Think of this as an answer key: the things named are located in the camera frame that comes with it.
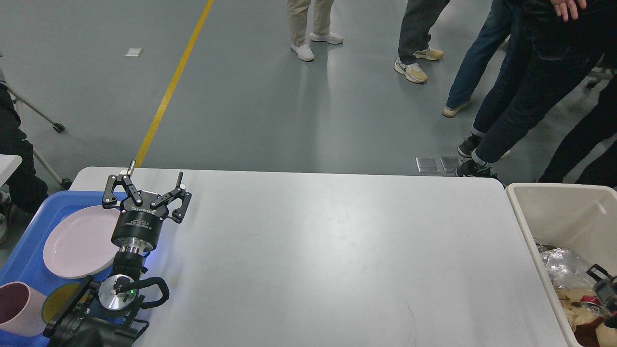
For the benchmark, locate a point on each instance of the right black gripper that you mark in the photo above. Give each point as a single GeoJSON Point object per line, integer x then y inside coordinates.
{"type": "Point", "coordinates": [606, 289]}

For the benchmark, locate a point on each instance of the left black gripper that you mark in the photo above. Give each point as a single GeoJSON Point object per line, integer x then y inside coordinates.
{"type": "Point", "coordinates": [140, 224]}

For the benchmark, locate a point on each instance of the crushed red soda can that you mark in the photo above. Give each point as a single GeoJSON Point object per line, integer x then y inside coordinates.
{"type": "Point", "coordinates": [591, 302]}

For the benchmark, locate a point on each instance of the aluminium foil tray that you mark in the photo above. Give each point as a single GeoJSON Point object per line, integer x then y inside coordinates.
{"type": "Point", "coordinates": [566, 269]}

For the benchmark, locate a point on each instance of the brown paper ball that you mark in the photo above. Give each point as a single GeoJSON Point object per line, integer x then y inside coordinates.
{"type": "Point", "coordinates": [570, 301]}

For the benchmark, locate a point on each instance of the brown paper bag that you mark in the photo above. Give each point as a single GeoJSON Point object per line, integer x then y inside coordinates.
{"type": "Point", "coordinates": [586, 333]}

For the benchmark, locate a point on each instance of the pink plate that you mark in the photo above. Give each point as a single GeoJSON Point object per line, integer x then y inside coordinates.
{"type": "Point", "coordinates": [81, 244]}

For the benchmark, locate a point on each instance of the dark teal mug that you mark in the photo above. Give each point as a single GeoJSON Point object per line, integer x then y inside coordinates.
{"type": "Point", "coordinates": [55, 301]}

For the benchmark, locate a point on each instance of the pink mug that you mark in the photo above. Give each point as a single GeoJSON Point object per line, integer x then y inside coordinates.
{"type": "Point", "coordinates": [20, 309]}

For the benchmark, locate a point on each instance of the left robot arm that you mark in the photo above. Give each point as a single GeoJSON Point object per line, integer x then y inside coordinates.
{"type": "Point", "coordinates": [103, 313]}

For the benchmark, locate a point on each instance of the beige plastic bin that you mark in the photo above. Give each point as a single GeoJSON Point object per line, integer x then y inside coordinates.
{"type": "Point", "coordinates": [581, 218]}

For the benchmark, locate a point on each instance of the white rolling chair base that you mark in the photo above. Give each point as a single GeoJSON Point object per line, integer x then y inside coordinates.
{"type": "Point", "coordinates": [31, 121]}

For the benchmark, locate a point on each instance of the blue plastic tray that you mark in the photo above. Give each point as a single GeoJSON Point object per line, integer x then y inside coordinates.
{"type": "Point", "coordinates": [26, 264]}

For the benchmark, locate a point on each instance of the white paper on floor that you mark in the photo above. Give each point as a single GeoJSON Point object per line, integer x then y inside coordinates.
{"type": "Point", "coordinates": [134, 52]}

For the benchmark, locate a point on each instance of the metal floor socket plate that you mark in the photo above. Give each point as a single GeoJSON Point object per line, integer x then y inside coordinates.
{"type": "Point", "coordinates": [427, 165]}

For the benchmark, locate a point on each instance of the person in dark clothes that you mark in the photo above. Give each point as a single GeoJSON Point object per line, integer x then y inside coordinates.
{"type": "Point", "coordinates": [559, 42]}

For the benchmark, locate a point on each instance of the person in blue jeans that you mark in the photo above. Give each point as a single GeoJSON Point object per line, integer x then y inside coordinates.
{"type": "Point", "coordinates": [497, 27]}

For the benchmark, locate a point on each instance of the person in dark trousers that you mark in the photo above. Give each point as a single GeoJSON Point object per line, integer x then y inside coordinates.
{"type": "Point", "coordinates": [419, 17]}

